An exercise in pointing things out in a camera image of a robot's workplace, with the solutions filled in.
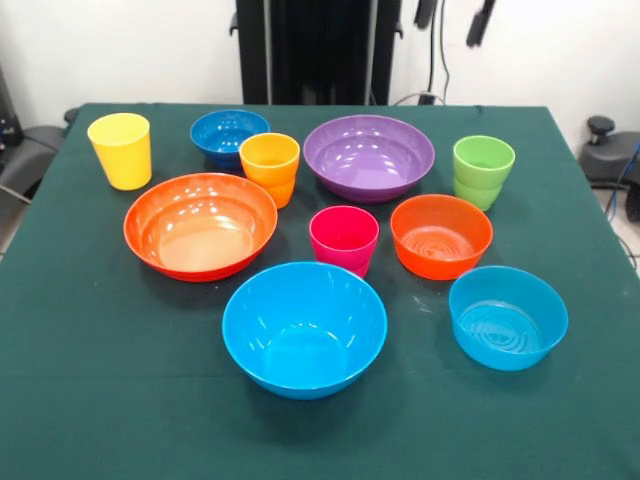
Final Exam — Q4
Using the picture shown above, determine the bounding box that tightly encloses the small orange-red bowl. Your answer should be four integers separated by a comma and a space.
390, 194, 495, 282

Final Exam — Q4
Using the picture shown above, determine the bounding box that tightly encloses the pink plastic cup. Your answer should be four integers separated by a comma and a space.
308, 205, 381, 280

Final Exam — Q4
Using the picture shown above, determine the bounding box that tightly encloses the large light blue bowl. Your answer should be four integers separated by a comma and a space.
221, 261, 389, 401

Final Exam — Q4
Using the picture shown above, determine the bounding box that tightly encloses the green plastic cup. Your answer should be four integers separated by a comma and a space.
452, 135, 517, 212

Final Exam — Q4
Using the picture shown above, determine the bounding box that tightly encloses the purple plastic bowl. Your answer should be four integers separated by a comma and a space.
302, 114, 436, 205

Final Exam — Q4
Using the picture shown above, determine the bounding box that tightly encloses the orange plastic cup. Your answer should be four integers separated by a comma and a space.
238, 132, 302, 210

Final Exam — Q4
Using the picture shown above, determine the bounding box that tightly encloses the small dark blue bowl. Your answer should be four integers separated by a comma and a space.
189, 109, 272, 170

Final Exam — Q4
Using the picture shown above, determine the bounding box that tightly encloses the small light blue bowl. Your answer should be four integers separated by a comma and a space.
448, 265, 570, 372

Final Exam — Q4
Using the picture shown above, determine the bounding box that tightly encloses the wide orange-red bowl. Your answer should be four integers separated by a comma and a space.
123, 172, 279, 284

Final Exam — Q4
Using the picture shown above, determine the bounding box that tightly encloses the yellow plastic cup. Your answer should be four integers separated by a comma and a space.
86, 112, 152, 192

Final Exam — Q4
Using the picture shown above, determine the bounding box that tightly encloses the black equipment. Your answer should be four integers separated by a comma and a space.
0, 64, 24, 146

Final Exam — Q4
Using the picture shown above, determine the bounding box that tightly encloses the dark green tablecloth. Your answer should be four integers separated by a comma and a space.
0, 102, 640, 480

